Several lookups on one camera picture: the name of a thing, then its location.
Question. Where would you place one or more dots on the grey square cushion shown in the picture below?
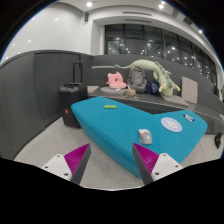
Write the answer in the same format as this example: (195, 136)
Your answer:
(189, 90)

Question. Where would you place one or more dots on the green plush dragon toy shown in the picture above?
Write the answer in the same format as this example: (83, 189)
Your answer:
(162, 76)

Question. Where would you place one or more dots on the round white mouse pad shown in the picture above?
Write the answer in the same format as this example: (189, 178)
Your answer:
(171, 124)

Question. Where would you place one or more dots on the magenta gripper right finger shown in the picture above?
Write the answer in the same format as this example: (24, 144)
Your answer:
(153, 166)

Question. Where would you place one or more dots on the pink plush cushion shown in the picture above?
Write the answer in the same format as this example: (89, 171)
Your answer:
(115, 80)

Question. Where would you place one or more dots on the dark blue bag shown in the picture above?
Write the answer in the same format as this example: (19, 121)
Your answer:
(151, 88)

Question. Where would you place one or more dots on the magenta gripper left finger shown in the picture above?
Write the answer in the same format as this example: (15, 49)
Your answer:
(71, 166)

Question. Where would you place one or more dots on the black object on floor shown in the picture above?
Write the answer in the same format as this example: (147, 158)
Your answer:
(217, 139)

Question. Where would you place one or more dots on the black rolling speaker case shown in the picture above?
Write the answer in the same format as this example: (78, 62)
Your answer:
(69, 94)

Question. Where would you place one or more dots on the green marker pen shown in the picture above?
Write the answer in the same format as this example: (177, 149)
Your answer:
(110, 107)

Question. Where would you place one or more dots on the grey backpack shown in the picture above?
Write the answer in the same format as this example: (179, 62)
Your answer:
(137, 80)

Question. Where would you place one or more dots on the blue upholstered bench table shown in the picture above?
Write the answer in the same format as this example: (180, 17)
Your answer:
(116, 130)

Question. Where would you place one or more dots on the grey round seat cushion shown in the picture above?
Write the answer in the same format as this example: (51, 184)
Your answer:
(115, 91)

